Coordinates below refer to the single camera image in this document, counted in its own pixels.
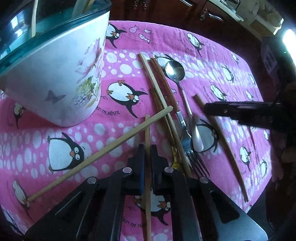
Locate light wooden chopstick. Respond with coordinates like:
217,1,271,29
138,52,192,177
144,126,151,240

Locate dark brown chopstick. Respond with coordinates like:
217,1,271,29
194,93,249,202

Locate wooden lower kitchen cabinets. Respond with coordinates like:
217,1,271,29
110,1,261,41

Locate metal fork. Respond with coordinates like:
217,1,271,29
176,111,210,178

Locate light wooden chopstick on cloth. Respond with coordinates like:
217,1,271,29
138,52,192,177

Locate light chopstick near gripper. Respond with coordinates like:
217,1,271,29
28,105,173,202

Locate pink penguin cloth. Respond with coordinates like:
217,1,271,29
1,21,272,234

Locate brown chopstick on cloth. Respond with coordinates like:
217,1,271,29
151,58,180,112

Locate metal spoon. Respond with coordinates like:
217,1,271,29
165,60,204,152

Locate white teal-rimmed utensil holder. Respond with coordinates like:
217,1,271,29
1,1,111,127

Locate light chopstick in holder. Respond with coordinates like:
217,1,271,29
31,0,39,38

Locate gold handled utensil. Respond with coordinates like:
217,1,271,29
171,146,183,172

